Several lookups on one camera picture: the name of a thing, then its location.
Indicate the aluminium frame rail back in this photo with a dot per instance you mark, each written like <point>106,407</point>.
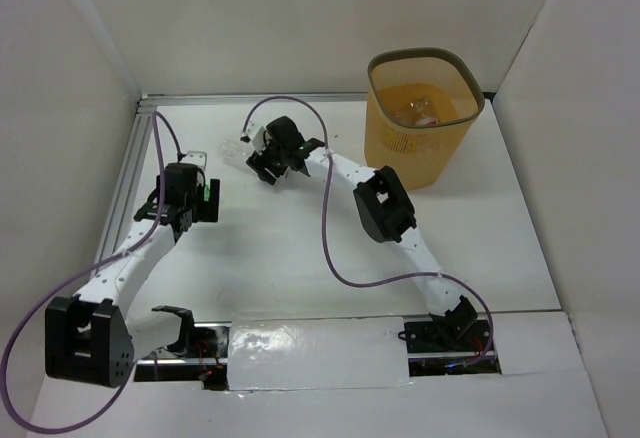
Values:
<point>156,100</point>

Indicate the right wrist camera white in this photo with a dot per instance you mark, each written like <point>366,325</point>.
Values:
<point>257,136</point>

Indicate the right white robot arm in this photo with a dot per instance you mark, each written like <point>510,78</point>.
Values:
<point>385,211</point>

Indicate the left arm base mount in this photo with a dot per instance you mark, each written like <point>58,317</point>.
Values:
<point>203,362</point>

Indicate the clear bottle blue label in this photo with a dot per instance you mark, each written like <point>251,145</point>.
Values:
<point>399,142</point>

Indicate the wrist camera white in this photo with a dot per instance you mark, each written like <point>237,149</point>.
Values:
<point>257,136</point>
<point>197,158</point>

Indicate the clear bottle white cap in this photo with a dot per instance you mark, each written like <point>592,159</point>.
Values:
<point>235,153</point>

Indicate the aluminium frame rail left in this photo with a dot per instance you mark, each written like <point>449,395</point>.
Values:
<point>126,184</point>

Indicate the aluminium frame rail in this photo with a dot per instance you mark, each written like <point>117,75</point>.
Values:
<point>126,184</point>
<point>156,100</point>

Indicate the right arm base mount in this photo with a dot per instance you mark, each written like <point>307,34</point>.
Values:
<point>429,355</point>

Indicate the orange mesh waste bin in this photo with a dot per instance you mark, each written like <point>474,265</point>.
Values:
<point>398,77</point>

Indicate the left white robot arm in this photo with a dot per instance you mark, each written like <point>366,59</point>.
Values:
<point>89,337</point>

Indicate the clear bottle red label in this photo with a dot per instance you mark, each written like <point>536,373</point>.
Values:
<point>421,112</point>

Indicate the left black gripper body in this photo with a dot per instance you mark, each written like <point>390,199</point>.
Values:
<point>212,200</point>

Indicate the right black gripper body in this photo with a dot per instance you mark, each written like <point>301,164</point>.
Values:
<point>276,153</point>

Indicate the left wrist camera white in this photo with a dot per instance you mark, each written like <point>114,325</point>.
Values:
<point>197,158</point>

